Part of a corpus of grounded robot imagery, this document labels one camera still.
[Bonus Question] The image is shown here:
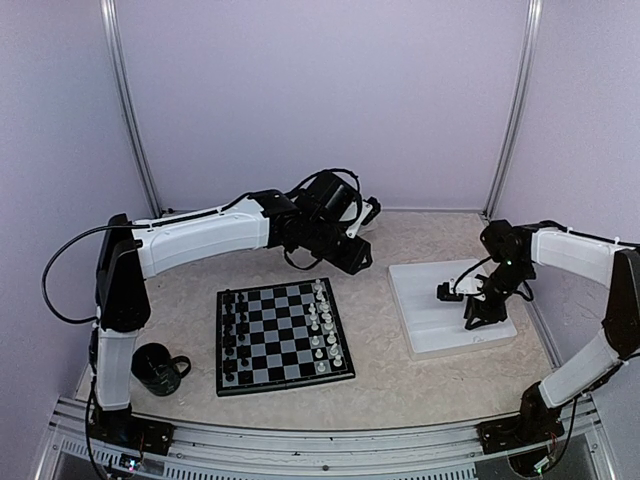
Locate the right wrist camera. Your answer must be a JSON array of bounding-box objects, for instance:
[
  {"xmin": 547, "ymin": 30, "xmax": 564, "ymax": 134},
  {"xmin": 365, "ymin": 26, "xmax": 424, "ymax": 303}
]
[{"xmin": 436, "ymin": 278, "xmax": 486, "ymax": 302}]

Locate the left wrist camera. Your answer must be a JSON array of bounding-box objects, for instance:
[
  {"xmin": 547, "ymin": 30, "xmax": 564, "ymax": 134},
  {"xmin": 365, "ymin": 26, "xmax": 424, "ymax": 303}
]
[{"xmin": 341, "ymin": 196, "xmax": 381, "ymax": 238}]

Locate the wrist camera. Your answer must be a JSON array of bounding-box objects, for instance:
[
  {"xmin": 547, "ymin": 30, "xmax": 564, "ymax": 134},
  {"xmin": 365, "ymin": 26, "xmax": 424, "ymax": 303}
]
[
  {"xmin": 341, "ymin": 196, "xmax": 381, "ymax": 238},
  {"xmin": 436, "ymin": 278, "xmax": 486, "ymax": 302}
]

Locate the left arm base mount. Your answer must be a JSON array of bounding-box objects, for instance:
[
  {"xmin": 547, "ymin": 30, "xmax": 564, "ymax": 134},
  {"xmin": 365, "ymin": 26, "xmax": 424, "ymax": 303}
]
[{"xmin": 89, "ymin": 409, "xmax": 175, "ymax": 456}]

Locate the aluminium front rail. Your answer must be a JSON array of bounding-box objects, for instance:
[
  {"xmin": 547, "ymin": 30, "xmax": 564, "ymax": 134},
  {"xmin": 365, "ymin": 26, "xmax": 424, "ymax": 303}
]
[{"xmin": 27, "ymin": 398, "xmax": 622, "ymax": 479}]

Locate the aluminium frame post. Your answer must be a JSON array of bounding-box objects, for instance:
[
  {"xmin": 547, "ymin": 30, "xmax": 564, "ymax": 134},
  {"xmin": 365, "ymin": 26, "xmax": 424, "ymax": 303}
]
[
  {"xmin": 483, "ymin": 0, "xmax": 544, "ymax": 220},
  {"xmin": 100, "ymin": 0, "xmax": 163, "ymax": 218}
]

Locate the black mug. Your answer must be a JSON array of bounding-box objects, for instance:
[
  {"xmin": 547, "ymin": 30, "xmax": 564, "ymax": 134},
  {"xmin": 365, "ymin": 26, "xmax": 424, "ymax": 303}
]
[{"xmin": 131, "ymin": 343, "xmax": 192, "ymax": 397}]

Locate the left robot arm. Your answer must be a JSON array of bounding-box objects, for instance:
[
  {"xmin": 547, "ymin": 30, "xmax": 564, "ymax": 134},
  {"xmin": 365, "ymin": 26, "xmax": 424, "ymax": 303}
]
[{"xmin": 93, "ymin": 169, "xmax": 381, "ymax": 445}]

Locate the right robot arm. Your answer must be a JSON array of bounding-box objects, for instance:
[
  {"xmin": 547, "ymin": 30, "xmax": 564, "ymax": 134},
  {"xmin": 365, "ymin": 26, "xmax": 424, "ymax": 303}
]
[{"xmin": 446, "ymin": 220, "xmax": 639, "ymax": 444}]

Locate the white chess bishop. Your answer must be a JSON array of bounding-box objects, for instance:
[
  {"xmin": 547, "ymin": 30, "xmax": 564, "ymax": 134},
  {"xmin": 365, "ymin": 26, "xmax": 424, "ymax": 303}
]
[{"xmin": 320, "ymin": 304, "xmax": 332, "ymax": 322}]

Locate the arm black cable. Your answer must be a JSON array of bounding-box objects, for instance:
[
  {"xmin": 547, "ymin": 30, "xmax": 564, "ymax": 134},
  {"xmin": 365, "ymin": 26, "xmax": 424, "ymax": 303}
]
[
  {"xmin": 452, "ymin": 255, "xmax": 494, "ymax": 291},
  {"xmin": 41, "ymin": 168, "xmax": 364, "ymax": 324}
]

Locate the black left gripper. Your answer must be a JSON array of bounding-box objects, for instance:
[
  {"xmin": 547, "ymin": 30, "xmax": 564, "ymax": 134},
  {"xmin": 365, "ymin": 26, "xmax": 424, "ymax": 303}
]
[{"xmin": 305, "ymin": 217, "xmax": 374, "ymax": 275}]

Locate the white plastic tray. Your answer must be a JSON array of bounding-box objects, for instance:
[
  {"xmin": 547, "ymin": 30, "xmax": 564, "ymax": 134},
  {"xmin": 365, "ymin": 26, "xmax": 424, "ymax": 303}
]
[{"xmin": 389, "ymin": 258, "xmax": 517, "ymax": 361}]

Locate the left aluminium frame post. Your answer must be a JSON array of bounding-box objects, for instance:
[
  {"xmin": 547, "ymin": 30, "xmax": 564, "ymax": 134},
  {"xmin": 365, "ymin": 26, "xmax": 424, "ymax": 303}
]
[{"xmin": 100, "ymin": 0, "xmax": 163, "ymax": 218}]

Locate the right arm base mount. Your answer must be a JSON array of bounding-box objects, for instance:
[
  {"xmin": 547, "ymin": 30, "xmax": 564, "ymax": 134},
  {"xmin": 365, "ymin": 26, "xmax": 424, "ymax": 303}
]
[{"xmin": 476, "ymin": 415, "xmax": 565, "ymax": 455}]

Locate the black and grey chessboard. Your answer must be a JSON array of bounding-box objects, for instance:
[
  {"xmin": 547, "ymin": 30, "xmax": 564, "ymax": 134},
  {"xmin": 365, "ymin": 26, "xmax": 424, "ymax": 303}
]
[{"xmin": 215, "ymin": 277, "xmax": 356, "ymax": 397}]

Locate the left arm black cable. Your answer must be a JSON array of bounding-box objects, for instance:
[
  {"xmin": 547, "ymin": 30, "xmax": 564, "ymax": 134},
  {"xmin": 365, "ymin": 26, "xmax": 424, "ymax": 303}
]
[{"xmin": 41, "ymin": 168, "xmax": 364, "ymax": 324}]

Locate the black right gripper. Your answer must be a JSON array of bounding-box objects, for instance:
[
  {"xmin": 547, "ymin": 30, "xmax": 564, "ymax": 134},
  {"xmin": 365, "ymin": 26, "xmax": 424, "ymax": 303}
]
[{"xmin": 465, "ymin": 259, "xmax": 534, "ymax": 330}]

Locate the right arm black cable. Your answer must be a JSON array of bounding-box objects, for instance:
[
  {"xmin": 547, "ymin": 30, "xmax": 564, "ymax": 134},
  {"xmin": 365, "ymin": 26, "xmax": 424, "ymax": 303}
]
[{"xmin": 452, "ymin": 255, "xmax": 494, "ymax": 291}]

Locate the right aluminium frame post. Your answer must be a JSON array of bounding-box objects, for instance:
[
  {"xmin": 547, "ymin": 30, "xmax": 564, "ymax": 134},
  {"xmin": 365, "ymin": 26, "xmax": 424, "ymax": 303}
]
[{"xmin": 483, "ymin": 0, "xmax": 544, "ymax": 220}]

